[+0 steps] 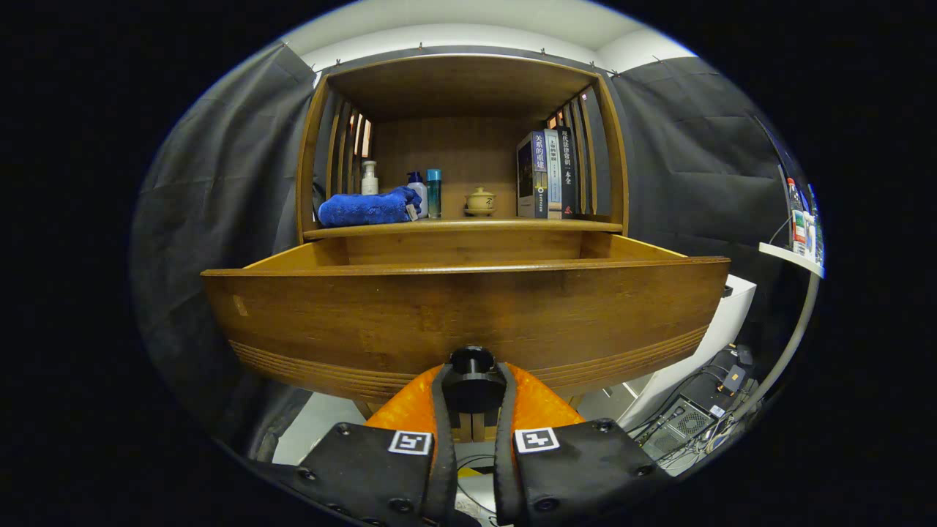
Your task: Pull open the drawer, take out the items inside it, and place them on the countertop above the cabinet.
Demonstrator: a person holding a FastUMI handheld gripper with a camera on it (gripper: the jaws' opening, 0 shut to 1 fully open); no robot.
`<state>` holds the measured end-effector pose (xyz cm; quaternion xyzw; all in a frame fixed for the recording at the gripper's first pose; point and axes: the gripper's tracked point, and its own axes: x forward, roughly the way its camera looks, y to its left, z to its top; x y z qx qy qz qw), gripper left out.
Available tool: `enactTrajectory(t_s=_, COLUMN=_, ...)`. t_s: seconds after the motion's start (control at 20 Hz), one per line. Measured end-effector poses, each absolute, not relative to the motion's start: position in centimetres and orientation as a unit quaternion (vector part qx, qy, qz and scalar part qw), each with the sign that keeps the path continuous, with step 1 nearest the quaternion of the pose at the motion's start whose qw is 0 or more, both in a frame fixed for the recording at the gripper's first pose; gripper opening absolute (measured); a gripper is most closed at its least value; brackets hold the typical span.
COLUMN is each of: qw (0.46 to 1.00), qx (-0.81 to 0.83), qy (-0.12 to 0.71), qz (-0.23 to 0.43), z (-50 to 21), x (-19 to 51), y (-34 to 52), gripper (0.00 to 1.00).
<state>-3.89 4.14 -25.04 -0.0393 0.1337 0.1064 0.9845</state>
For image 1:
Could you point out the wooden cabinet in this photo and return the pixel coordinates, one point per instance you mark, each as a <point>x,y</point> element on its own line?
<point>454,88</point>

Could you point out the teal slim bottle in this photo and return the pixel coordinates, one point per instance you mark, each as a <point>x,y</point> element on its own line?
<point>434,194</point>

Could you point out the wooden drawer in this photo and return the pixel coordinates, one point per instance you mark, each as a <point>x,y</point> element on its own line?
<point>439,322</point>

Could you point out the black floor adapter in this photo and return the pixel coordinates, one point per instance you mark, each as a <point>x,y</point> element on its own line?
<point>734,379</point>

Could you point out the red label water bottle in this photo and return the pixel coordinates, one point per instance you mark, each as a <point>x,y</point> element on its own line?
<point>798,227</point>

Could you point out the grey computer tower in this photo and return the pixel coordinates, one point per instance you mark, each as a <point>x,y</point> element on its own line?
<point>681,424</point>

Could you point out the black book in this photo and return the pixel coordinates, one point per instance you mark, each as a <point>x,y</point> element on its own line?
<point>567,168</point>

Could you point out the dark blue book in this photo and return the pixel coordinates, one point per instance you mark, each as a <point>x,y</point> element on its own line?
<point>538,176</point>

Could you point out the white round side table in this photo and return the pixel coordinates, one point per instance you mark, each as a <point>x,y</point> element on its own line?
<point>790,258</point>

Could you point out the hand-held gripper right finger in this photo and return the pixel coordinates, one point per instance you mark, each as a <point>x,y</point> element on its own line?
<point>506,454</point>

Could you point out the white low box cabinet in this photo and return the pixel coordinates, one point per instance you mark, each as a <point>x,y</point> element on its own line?
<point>703,351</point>

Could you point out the light grey book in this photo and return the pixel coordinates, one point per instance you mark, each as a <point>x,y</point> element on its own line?
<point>554,176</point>

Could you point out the wooden countertop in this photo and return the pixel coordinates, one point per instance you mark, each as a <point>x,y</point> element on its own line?
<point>498,222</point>

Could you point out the beige lidded teacup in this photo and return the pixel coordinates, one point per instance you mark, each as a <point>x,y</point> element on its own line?
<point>480,200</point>

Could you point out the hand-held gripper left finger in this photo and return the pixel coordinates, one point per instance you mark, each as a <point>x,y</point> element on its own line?
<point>443,454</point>

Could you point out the blue folded towel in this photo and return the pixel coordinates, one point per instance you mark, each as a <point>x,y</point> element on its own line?
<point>366,208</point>

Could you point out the white bottle blue cap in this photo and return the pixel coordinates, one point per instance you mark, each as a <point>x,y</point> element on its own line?
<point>422,199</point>

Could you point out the white pump bottle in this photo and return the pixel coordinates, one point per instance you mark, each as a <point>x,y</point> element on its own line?
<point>370,183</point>

